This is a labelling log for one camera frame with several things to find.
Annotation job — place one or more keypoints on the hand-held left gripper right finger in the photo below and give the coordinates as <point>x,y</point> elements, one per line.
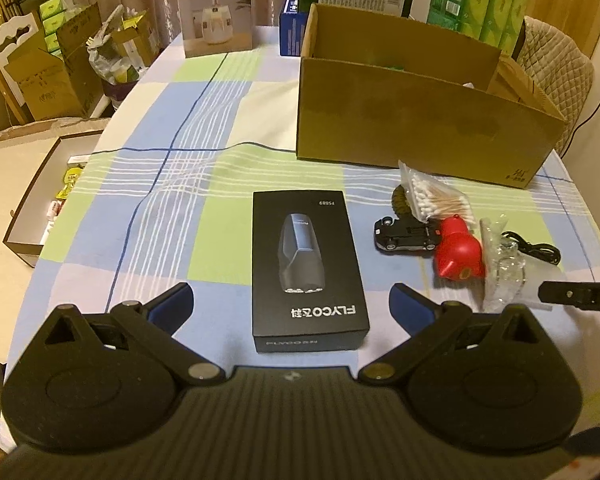
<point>405,306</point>

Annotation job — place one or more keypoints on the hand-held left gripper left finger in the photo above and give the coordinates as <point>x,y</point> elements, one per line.
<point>172,305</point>

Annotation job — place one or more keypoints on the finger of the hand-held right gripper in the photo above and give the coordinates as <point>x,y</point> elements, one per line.
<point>580,295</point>

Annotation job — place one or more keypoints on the black toy car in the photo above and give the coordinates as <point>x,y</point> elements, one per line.
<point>405,236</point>

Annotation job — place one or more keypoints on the red plastic toy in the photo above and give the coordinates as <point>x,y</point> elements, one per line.
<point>457,252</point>

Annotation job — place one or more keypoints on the black shaver box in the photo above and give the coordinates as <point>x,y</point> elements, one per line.
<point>307,270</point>

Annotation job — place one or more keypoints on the large brown cardboard box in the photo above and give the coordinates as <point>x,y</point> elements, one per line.
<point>405,115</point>

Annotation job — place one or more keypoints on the clear crumpled plastic bag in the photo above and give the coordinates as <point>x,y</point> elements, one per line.
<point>505,270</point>

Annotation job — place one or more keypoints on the dark brown round object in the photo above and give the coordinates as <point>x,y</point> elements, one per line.
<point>401,201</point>

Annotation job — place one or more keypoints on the bag of cotton swabs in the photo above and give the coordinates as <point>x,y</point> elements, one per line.
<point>432,195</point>

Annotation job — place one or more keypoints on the yellow sachet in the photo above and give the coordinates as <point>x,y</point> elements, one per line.
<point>62,191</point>
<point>72,176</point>

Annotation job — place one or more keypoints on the shallow brown box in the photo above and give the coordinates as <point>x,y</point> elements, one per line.
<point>35,200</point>

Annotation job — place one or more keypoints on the chair with quilted cover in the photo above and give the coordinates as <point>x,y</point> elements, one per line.
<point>555,65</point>

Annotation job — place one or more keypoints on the open cardboard box with flaps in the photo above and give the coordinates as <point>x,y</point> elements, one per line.
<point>45,80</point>

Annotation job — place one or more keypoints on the small open cardboard box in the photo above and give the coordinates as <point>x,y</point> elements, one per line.
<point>137,40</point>

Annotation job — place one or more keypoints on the white humidifier box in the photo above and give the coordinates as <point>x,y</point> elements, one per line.
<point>215,7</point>

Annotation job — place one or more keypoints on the blue box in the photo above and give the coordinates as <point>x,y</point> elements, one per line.
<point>292,25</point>

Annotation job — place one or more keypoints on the stack of green tissue packs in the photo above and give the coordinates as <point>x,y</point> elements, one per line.
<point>480,0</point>

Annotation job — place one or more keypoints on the small green tissue packs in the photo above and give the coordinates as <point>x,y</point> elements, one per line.
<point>55,15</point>

